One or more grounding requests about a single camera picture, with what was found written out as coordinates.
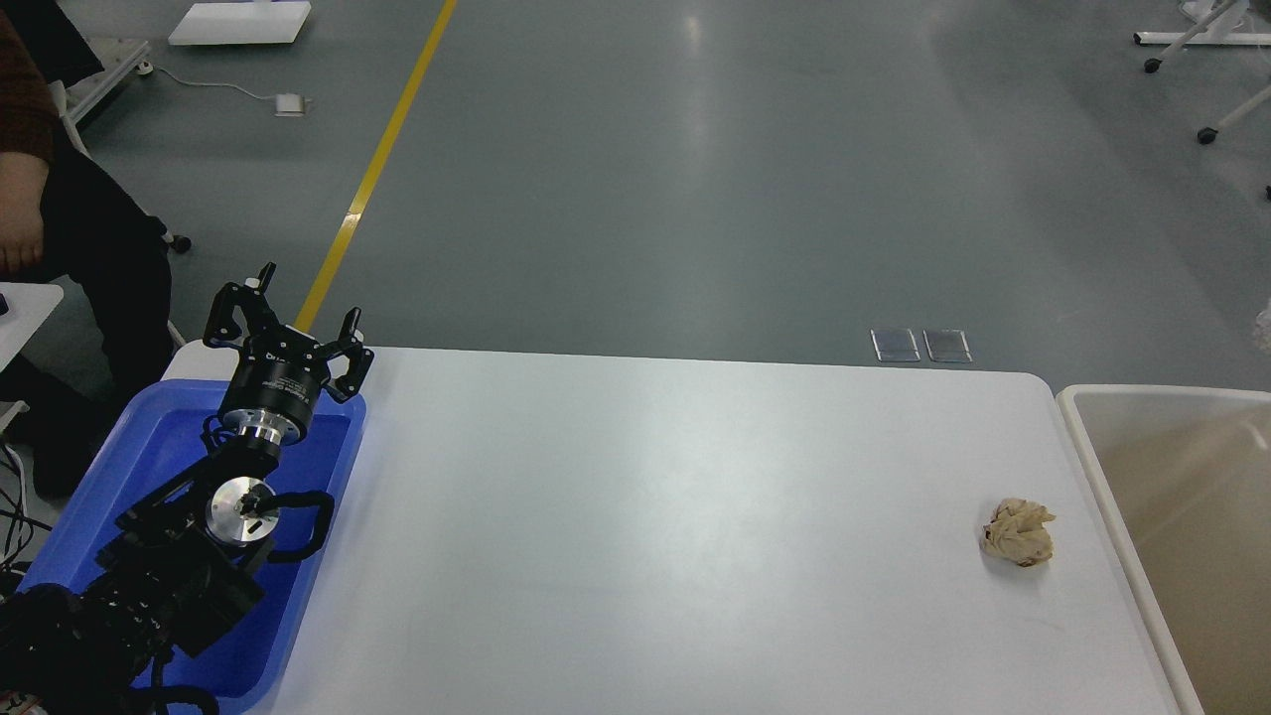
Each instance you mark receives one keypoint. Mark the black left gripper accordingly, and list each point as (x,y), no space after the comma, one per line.
(275,387)

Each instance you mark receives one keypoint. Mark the aluminium foil sheet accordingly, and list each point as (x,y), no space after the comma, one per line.
(1261,331)

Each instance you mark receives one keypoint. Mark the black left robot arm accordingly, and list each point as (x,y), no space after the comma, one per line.
(181,572)

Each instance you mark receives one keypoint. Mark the person's hand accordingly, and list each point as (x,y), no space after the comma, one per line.
(23,182)

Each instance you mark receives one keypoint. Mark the seated person in black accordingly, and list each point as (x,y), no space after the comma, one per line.
(96,235)

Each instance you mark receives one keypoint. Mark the white flat board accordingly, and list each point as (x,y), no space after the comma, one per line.
(241,23)

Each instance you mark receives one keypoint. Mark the blue plastic tray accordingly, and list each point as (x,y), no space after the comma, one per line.
(158,437)

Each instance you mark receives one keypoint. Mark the left floor metal plate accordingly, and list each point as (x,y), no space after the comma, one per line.
(895,345)

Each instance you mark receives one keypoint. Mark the floor metal plate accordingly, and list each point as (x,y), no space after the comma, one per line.
(947,346)
(895,345)

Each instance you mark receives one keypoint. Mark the right floor metal plate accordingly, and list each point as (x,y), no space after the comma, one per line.
(947,346)

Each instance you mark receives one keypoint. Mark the crumpled brown paper ball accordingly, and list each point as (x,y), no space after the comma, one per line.
(1017,531)

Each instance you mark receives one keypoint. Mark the beige plastic bin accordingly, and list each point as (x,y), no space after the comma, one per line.
(1181,475)

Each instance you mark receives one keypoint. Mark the white wheeled stand base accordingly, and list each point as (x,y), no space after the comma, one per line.
(1198,93)

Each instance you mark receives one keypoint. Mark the white power adapter with cable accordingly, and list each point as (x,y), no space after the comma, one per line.
(291,105)

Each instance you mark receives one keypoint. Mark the grey metal frame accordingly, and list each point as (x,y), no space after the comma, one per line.
(119,59)

